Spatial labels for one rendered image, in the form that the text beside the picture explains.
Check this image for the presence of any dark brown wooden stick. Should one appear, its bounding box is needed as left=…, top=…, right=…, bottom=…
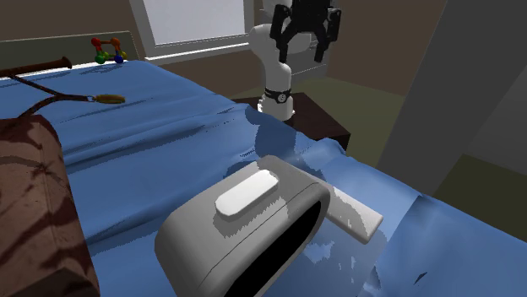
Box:
left=0, top=56, right=73, bottom=79

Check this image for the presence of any colourful ball and stick toy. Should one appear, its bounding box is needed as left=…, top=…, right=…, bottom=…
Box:
left=90, top=36, right=128, bottom=65

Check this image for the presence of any bed with blue cover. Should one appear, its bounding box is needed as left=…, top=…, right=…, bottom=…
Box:
left=0, top=30, right=527, bottom=297

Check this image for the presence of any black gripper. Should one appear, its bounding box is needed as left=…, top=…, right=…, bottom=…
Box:
left=269, top=0, right=343, bottom=64

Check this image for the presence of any white framed window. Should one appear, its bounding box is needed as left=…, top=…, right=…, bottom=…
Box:
left=128, top=0, right=265, bottom=63

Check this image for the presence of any dark brown robot stand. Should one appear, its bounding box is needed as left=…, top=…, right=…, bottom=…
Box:
left=231, top=91, right=352, bottom=152

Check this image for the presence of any brown leather bag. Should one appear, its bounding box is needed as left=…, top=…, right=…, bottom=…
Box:
left=0, top=73, right=127, bottom=297

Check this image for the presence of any grey alarm clock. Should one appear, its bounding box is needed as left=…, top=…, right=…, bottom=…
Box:
left=154, top=154, right=384, bottom=297

